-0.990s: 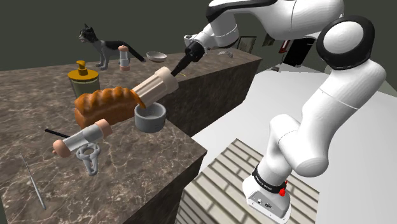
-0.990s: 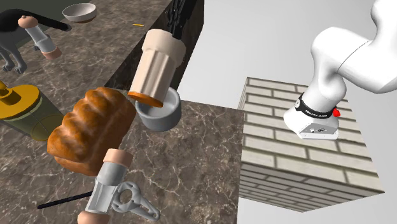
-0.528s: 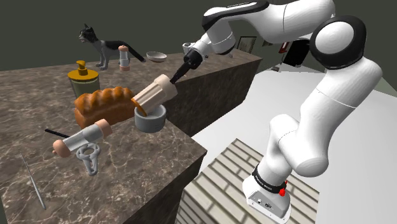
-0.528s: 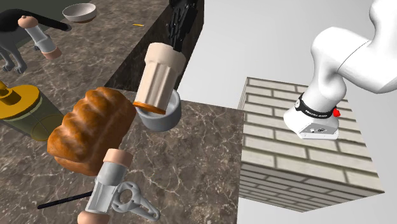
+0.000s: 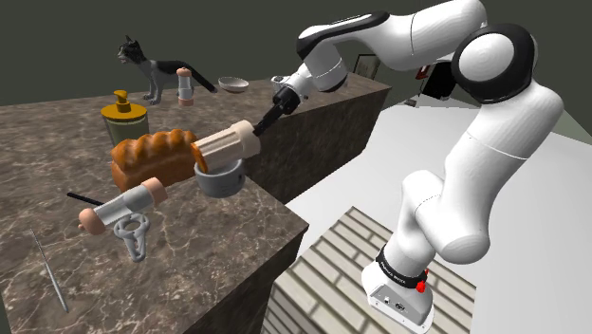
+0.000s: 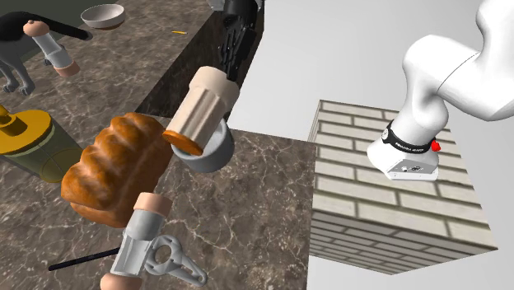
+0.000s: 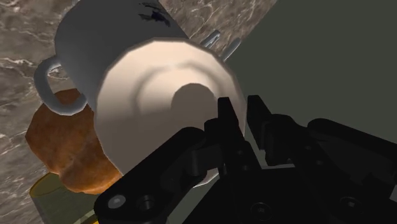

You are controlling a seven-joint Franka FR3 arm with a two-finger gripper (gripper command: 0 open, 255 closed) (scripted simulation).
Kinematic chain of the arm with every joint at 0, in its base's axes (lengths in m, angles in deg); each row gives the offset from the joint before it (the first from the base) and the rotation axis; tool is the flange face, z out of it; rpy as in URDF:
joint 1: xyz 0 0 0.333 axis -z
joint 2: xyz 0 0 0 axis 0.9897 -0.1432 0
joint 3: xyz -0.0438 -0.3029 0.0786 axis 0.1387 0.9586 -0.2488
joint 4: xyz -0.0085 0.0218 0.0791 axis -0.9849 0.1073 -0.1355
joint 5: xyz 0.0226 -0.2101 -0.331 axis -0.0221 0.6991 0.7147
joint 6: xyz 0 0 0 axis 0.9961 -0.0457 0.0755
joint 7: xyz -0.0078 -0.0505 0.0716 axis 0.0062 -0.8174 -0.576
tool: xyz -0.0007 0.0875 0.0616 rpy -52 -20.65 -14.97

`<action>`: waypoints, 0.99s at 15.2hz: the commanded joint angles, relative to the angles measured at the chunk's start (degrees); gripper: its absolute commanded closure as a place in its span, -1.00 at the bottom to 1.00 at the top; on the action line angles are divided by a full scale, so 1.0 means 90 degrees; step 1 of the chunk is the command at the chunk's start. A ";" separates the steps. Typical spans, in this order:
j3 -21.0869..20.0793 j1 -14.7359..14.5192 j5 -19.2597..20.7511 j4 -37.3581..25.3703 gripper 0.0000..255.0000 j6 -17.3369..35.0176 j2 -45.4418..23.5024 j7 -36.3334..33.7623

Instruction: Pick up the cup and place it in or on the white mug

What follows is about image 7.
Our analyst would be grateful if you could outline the white mug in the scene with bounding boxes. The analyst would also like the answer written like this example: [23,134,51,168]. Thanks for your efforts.
[33,0,249,188]

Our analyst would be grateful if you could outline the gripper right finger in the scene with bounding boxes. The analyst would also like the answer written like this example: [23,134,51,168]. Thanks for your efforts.
[247,94,397,204]

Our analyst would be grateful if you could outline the yellow-green cylinder can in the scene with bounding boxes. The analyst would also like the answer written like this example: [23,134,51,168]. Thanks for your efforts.
[29,172,100,224]

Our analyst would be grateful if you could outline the counter cabinet with grey handles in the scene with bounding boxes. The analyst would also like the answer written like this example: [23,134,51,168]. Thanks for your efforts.
[200,29,242,62]

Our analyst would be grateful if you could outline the brown bread loaf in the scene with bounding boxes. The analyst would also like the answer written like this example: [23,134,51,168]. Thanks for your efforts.
[24,88,123,195]

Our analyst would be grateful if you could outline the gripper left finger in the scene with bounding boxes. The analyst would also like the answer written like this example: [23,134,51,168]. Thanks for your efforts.
[94,97,263,224]

